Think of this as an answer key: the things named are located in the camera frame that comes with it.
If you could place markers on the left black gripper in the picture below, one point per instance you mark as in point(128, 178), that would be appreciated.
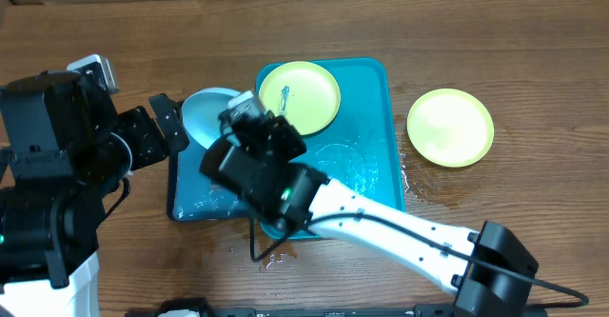
point(155, 146)

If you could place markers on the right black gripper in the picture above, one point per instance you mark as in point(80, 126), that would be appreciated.
point(285, 125)

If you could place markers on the light blue plate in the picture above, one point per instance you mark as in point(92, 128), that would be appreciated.
point(200, 113)

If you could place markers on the yellow-green plate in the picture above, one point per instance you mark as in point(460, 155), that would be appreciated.
point(450, 128)
point(304, 93)

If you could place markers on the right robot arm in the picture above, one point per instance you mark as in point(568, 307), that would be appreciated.
point(254, 158)

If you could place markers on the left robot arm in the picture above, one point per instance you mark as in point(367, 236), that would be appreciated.
point(68, 149)

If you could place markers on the small dark blue tray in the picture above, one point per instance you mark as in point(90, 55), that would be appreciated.
point(191, 196)

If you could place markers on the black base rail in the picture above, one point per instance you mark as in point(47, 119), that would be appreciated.
point(199, 307)

